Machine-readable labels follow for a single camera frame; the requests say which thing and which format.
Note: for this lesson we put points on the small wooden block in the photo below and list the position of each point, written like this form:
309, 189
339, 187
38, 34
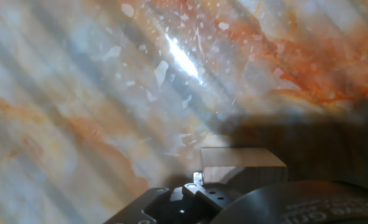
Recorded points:
246, 174

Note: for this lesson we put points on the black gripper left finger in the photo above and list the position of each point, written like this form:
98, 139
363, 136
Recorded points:
199, 194

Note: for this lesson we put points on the orange marble pattern mat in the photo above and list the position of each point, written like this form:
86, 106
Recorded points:
78, 93

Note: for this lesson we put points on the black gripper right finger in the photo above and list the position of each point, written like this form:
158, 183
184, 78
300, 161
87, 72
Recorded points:
367, 187

